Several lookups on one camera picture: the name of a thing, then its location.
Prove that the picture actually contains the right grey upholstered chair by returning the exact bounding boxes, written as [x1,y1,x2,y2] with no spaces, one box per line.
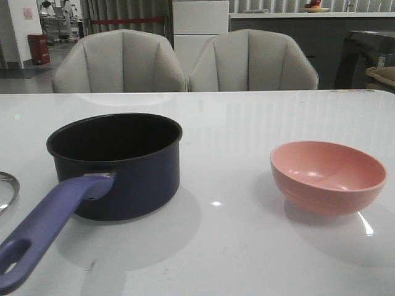
[188,29,319,92]

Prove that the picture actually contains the dark blue saucepan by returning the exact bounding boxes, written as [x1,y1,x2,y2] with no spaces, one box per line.
[1,113,183,295]

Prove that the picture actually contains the grey upholstered chair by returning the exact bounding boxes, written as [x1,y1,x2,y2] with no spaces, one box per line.
[188,29,319,92]
[52,29,186,93]

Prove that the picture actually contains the left grey upholstered chair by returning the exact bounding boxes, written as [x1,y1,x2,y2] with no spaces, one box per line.
[52,29,186,93]

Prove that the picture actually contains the white cabinet column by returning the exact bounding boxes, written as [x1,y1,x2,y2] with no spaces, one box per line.
[172,1,229,76]

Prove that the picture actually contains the fruit plate on counter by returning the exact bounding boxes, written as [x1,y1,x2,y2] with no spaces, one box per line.
[300,0,329,13]

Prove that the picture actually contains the grey curtain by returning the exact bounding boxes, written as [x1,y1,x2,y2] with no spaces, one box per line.
[81,0,174,45]

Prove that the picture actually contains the red barrier belt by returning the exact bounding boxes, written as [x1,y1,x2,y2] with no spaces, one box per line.
[90,17,165,25]

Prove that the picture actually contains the pink plastic bowl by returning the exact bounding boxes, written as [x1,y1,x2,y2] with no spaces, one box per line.
[270,141,388,216]

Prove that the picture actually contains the beige cushion at right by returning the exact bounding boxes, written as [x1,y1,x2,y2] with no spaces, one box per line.
[365,67,395,93]

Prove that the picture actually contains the red waste bin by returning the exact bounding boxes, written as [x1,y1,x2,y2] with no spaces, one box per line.
[28,33,50,65]

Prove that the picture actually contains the grey kitchen counter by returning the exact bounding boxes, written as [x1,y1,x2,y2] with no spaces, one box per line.
[230,12,394,89]

